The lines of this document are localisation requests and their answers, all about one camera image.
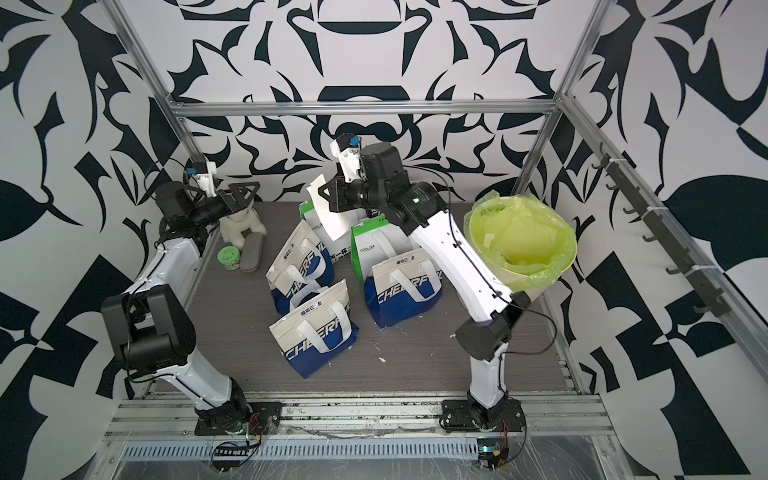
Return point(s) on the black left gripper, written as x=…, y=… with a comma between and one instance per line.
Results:
x=239, y=201

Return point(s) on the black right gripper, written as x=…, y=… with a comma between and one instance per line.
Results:
x=338, y=196

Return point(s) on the white receipt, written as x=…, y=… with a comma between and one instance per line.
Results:
x=335, y=224

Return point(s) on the blue white takeout bag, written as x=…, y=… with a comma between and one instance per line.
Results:
x=317, y=331
x=301, y=270
x=403, y=287

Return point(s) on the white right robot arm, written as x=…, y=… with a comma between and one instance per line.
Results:
x=374, y=178

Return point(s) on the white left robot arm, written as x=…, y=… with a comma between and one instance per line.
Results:
x=148, y=327

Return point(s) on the green white left takeout bag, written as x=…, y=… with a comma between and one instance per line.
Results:
x=337, y=249

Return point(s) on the green white takeout bag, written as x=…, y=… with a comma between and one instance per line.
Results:
x=337, y=249
x=373, y=241

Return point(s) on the green white right takeout bag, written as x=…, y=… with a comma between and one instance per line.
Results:
x=373, y=241

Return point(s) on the blue white front takeout bag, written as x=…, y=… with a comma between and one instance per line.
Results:
x=317, y=331

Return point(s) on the white plush bear toy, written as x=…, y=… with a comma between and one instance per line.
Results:
x=233, y=226

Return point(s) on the grey felt pouch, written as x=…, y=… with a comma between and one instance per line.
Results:
x=251, y=252

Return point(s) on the green round lid jar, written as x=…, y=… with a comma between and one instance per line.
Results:
x=229, y=257

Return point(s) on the green plastic bin liner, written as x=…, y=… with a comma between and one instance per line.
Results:
x=494, y=219

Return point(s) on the cream ribbed trash bin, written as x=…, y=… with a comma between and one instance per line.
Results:
x=528, y=266

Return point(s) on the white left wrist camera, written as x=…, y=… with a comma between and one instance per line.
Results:
x=204, y=176

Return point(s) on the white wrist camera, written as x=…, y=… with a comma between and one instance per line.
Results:
x=204, y=176
x=346, y=149

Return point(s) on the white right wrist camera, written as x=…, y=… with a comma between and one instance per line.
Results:
x=346, y=149

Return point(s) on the grey wall hook rail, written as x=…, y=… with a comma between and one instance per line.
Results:
x=667, y=232

